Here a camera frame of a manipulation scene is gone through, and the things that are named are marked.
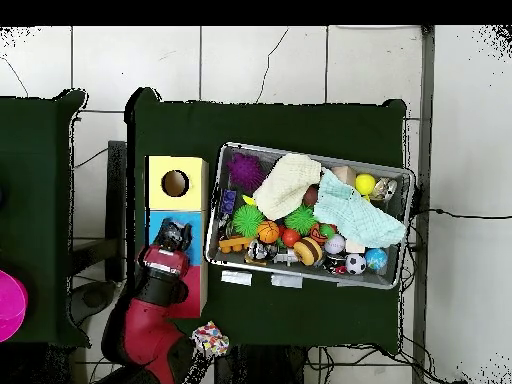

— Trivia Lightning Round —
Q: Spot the wooden box with three holes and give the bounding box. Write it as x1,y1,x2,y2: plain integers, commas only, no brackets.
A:
144,155,209,320

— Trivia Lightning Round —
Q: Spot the cream white cloth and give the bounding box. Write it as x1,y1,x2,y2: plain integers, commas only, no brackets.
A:
252,153,323,221

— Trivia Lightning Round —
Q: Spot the dark green tablecloth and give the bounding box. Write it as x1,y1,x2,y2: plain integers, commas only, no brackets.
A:
0,89,91,347
125,86,408,354

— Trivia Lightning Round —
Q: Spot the black upright panel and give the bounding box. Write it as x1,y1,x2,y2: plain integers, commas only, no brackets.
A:
105,139,128,281

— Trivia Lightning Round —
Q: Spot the black and white football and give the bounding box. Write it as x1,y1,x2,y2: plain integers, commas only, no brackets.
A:
344,253,368,276

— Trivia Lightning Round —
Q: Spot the blue globe ball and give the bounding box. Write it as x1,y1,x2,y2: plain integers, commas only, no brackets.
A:
364,247,388,271

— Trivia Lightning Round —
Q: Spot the metal wire mesh bin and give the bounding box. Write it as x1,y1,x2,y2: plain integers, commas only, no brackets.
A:
204,141,416,290

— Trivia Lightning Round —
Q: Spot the magenta plastic bowl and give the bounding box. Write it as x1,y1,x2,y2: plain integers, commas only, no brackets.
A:
0,269,29,343

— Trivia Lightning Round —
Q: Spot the large green spiky ball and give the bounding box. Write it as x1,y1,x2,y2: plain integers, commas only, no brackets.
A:
231,204,265,239

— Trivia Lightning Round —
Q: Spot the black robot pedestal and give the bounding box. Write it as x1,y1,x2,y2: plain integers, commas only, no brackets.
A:
213,344,309,384

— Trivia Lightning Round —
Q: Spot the black cable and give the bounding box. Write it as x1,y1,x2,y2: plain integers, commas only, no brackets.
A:
414,206,512,221

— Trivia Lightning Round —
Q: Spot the grey metal bar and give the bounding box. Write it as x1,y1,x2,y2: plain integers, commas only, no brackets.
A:
411,25,436,384

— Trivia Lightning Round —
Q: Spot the purple rubber toy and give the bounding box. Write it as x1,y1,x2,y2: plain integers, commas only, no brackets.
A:
226,152,265,192

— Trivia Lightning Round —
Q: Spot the orange toy basketball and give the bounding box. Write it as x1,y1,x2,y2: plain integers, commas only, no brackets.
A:
256,220,280,244

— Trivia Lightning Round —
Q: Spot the mint green cloth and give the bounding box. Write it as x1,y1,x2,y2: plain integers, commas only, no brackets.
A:
313,167,408,249

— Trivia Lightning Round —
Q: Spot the colourful packet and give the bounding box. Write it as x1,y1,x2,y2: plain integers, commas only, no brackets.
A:
190,320,231,357

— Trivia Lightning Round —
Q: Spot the toy burger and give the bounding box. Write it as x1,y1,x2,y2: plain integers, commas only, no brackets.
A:
292,236,323,267

